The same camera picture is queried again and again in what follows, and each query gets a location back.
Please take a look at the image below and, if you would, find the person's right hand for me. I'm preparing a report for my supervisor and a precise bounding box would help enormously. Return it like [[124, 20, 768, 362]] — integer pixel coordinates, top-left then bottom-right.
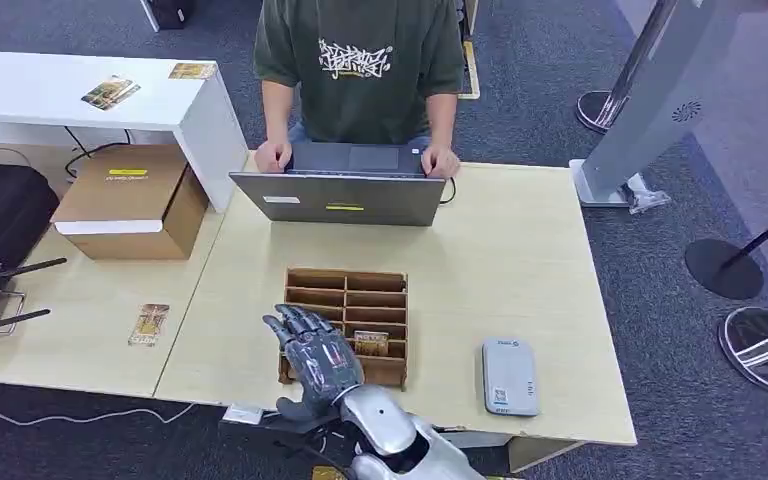
[[254, 138, 295, 176]]

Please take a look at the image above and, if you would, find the person's left hand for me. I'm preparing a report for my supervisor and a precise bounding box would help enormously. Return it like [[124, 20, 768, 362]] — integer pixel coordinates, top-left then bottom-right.
[[420, 143, 462, 181]]

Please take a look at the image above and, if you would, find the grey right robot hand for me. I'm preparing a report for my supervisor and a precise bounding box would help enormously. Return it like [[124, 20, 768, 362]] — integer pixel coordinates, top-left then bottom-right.
[[262, 303, 366, 424]]

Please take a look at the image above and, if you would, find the grey laptop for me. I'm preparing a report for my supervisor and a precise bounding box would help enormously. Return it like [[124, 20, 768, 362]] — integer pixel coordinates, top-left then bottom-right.
[[228, 141, 448, 229]]

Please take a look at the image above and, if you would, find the wooden card box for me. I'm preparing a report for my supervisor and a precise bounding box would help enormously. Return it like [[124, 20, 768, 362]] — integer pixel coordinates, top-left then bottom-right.
[[277, 266, 410, 391]]

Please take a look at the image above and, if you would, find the yellow framed board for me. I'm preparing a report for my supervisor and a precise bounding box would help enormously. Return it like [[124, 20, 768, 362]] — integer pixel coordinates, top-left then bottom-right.
[[455, 0, 482, 101]]

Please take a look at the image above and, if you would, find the person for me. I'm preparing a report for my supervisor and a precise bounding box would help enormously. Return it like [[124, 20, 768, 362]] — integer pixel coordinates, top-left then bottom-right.
[[253, 0, 467, 146]]

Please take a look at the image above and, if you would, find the brown cardboard box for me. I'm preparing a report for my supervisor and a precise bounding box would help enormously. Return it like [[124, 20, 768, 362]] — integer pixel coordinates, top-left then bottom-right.
[[49, 144, 211, 262]]

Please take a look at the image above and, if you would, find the chrome stanchion with pole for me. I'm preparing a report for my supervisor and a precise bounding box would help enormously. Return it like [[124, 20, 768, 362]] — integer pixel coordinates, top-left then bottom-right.
[[575, 0, 682, 136]]

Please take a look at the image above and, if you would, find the black case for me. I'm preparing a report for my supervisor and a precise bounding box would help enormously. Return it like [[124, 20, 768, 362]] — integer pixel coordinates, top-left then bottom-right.
[[139, 0, 197, 34]]

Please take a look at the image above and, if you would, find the grey card reader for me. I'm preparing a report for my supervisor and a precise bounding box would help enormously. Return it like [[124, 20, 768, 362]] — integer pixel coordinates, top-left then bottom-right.
[[480, 336, 542, 419]]

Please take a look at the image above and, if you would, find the clear plastic wrap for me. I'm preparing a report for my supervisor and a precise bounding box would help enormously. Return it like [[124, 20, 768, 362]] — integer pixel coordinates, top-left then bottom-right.
[[626, 172, 673, 216]]

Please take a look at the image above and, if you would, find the silver kiosk stand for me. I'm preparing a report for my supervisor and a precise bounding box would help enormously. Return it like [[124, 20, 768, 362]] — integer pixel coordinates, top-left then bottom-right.
[[568, 0, 768, 209]]

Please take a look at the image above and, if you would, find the white side table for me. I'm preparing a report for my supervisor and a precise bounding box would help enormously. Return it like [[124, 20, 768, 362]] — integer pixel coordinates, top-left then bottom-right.
[[0, 49, 251, 214]]

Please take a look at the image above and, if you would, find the desk leg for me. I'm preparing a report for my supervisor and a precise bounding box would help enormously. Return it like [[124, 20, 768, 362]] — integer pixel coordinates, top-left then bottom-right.
[[507, 435, 585, 476]]

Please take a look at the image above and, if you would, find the black bag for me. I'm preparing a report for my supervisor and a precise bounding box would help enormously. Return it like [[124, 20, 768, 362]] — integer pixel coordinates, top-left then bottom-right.
[[0, 162, 61, 272]]

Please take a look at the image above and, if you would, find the black stanchion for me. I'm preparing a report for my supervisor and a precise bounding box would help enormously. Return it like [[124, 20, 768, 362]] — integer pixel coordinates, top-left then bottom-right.
[[683, 197, 768, 301]]

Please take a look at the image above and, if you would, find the chrome stanchion base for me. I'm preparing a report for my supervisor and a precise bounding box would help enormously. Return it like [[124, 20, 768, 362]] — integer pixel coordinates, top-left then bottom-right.
[[717, 305, 768, 396]]

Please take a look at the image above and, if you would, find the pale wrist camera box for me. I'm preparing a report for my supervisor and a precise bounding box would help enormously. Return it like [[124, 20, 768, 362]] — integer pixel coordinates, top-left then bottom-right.
[[222, 404, 266, 427]]

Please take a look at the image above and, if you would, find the grey desk bracket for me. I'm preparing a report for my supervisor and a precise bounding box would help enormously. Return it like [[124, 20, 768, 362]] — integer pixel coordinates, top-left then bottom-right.
[[435, 429, 515, 451]]

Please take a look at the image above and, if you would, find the black cable under table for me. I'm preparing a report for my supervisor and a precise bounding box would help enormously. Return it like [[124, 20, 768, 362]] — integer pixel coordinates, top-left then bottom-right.
[[62, 125, 134, 181]]

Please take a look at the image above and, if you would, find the white cable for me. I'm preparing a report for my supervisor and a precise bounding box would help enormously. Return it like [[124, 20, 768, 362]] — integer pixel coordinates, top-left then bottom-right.
[[0, 390, 198, 428]]

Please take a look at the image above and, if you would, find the silver wire handle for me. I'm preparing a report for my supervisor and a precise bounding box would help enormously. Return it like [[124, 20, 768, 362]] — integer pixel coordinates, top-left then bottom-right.
[[0, 289, 28, 337]]

